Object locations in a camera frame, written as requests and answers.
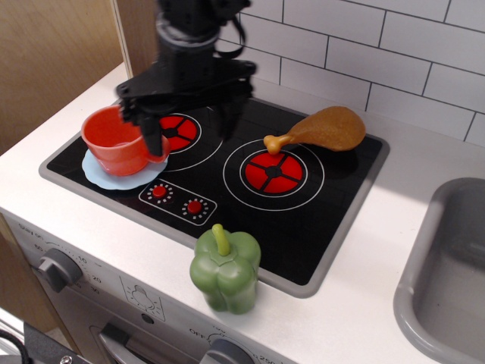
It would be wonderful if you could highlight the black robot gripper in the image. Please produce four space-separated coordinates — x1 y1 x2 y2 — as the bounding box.
116 33 257 157

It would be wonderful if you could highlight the red plastic cup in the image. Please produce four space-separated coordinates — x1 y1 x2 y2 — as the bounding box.
81 105 171 177

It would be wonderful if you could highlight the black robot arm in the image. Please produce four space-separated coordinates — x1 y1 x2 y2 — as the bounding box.
116 1 256 156

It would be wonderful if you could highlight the light blue plastic plate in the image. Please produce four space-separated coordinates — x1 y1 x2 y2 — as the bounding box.
82 150 168 190

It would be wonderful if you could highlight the black toy stove top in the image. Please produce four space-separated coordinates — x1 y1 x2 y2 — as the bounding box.
39 99 390 298

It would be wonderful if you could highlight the brown toy chicken drumstick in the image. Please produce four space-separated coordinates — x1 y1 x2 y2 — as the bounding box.
263 106 366 155

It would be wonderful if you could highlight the green toy bell pepper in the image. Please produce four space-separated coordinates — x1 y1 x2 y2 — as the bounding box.
189 224 261 315

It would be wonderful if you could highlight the wooden side panel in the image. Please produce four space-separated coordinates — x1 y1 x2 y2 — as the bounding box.
1 1 156 152

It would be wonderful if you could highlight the grey timer knob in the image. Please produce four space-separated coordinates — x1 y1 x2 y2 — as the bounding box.
38 249 83 293

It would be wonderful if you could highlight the grey oven knob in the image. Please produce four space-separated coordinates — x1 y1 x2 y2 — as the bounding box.
199 339 254 364

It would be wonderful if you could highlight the grey toy sink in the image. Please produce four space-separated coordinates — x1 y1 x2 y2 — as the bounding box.
393 177 484 363

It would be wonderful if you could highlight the black cable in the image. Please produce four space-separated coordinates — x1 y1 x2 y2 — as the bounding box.
214 14 247 60

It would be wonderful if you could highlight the grey oven door handle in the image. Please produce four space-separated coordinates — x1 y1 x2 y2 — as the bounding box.
99 324 149 364

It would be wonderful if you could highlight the black metal bracket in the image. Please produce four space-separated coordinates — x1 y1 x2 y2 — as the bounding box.
1 323 89 364

